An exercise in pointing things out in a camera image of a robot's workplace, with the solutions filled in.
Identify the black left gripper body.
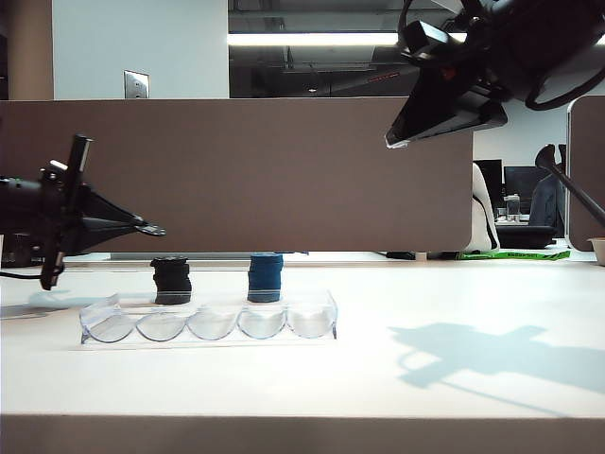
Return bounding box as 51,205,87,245
39,133,95,292

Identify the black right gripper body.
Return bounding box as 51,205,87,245
417,26,517,104

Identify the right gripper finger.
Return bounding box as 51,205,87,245
384,67,475,147
401,100,510,144

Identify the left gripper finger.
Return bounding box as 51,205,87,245
78,183,148,229
60,221,146,257

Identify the black poker chip pile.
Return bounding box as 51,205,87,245
149,254,193,306

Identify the clear plastic chip tray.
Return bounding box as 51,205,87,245
78,288,338,345

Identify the blue poker chip pile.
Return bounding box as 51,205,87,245
246,253,285,305

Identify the black computer monitor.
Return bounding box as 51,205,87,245
474,159,505,212
503,166,552,202

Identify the black mesh pen holder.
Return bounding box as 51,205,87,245
2,231,43,269

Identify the white chair with black stripe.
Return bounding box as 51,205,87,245
472,163,502,252

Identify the clear water bottle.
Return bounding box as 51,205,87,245
503,193,522,223

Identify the seated person in blue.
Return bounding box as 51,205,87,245
527,174,567,229

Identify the black round cushion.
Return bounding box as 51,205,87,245
494,225,558,250

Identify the dark grey slanted pole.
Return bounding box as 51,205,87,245
536,144,605,219

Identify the long ceiling light strip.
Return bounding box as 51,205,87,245
228,30,474,48

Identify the green tape strip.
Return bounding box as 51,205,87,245
456,249,572,263

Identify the brown desk divider panel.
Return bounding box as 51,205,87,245
0,96,475,255

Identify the beige paper bowl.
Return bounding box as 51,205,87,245
585,237,605,268

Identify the brown foreground board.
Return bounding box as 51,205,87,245
0,414,605,454

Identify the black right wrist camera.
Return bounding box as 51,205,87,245
401,20,453,65

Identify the black cable on table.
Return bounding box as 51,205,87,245
0,267,48,283

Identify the thin black camera cable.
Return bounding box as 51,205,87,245
396,0,417,56

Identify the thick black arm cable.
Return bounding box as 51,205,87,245
523,61,605,111

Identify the silver divider base rail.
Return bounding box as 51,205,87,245
109,251,311,263

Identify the metal wall switch plate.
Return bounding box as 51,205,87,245
123,69,152,100

